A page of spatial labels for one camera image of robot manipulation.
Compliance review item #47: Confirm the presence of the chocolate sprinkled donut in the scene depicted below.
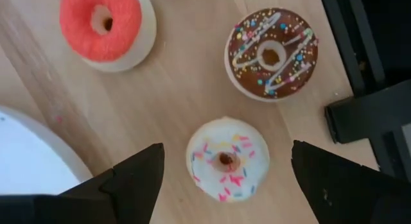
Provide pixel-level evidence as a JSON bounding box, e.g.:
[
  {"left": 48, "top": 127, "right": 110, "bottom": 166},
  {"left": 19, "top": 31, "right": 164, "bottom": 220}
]
[{"left": 223, "top": 6, "right": 320, "bottom": 103}]

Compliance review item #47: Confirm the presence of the white donut with sprinkles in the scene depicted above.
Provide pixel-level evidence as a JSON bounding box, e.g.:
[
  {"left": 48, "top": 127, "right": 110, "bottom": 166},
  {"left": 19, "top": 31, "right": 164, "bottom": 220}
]
[{"left": 185, "top": 116, "right": 271, "bottom": 203}]

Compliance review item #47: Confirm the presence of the red frosted donut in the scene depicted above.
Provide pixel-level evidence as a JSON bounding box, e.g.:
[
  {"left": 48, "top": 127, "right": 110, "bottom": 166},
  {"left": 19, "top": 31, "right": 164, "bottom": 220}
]
[{"left": 59, "top": 0, "right": 158, "bottom": 73}]

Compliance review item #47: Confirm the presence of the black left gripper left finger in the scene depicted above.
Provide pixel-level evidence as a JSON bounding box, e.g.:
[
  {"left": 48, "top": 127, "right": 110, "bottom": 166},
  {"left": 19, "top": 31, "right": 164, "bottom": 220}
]
[{"left": 0, "top": 142, "right": 166, "bottom": 224}]

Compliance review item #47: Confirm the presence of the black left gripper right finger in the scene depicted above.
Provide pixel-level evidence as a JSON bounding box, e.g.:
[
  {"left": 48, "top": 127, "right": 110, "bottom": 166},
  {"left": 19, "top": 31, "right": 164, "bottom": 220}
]
[{"left": 291, "top": 140, "right": 411, "bottom": 224}]

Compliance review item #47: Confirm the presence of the black mount block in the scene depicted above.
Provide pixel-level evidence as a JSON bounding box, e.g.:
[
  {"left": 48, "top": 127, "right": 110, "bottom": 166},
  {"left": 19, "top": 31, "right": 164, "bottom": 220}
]
[{"left": 324, "top": 79, "right": 411, "bottom": 183}]

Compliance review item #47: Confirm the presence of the black metal frame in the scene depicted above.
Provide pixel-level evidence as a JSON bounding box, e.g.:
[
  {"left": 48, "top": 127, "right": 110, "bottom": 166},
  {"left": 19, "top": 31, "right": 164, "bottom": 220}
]
[{"left": 319, "top": 0, "right": 411, "bottom": 97}]

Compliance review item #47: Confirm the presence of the large white plate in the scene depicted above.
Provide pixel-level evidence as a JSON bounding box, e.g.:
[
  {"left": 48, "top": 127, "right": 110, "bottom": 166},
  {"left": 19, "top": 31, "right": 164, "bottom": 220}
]
[{"left": 0, "top": 105, "right": 94, "bottom": 196}]

